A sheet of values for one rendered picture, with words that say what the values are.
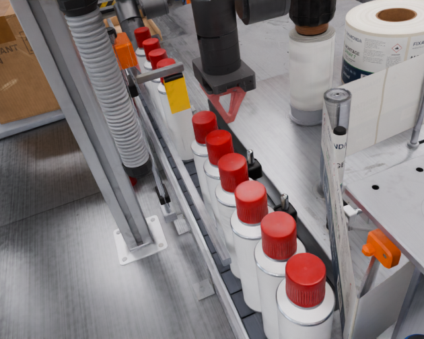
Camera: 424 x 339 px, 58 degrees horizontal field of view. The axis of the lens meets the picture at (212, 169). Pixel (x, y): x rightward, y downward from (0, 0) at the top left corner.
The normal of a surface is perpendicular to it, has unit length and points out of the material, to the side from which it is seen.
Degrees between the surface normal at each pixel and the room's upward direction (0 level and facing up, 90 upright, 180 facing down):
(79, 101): 90
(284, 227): 2
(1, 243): 0
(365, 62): 90
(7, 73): 90
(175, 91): 90
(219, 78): 0
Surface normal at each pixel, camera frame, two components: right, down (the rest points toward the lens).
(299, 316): -0.35, -0.12
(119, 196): 0.34, 0.58
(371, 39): -0.72, 0.53
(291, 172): -0.15, -0.75
